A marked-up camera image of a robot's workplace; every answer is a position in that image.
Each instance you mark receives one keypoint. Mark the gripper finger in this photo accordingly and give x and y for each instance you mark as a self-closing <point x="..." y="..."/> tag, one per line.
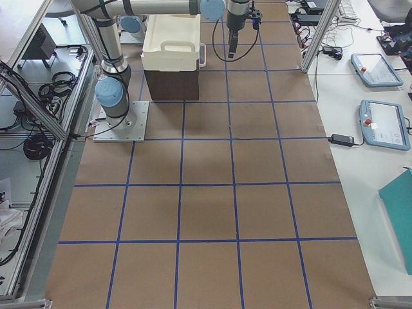
<point x="235" y="36"/>
<point x="231" y="44"/>

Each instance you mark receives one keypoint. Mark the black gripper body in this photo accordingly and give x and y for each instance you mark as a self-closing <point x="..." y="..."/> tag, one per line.
<point x="234" y="17"/>

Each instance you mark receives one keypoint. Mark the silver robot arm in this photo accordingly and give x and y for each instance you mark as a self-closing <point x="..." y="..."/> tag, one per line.
<point x="104" y="16"/>
<point x="134" y="25"/>

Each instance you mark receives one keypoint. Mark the white plastic tray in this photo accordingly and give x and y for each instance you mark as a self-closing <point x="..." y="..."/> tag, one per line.
<point x="172" y="43"/>

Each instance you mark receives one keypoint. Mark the dark brown wooden cabinet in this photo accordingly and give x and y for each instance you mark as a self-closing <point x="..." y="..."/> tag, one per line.
<point x="173" y="85"/>

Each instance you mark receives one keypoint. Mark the upper teach pendant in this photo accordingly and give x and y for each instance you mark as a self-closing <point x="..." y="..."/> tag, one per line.
<point x="375" y="70"/>

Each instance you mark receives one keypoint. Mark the teach pendant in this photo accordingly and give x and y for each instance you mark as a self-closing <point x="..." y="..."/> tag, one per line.
<point x="375" y="70"/>
<point x="382" y="124"/>

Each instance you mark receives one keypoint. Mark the black power adapter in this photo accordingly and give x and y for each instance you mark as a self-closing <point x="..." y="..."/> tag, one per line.
<point x="344" y="140"/>

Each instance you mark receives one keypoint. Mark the lower teach pendant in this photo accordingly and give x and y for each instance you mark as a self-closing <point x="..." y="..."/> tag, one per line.
<point x="382" y="124"/>

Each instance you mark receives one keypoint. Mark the black electronics box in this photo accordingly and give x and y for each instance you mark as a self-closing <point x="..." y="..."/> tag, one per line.
<point x="41" y="47"/>

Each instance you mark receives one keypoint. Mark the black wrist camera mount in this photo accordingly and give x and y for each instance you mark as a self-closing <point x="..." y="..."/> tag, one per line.
<point x="255" y="16"/>

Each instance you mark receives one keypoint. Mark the aluminium frame post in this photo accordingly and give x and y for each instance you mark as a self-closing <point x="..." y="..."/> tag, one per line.
<point x="324" y="23"/>

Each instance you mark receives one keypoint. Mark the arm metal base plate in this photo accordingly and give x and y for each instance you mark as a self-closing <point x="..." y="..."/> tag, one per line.
<point x="132" y="38"/>
<point x="132" y="128"/>

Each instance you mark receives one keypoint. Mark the aluminium side frame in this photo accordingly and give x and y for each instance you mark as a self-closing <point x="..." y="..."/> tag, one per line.
<point x="29" y="180"/>

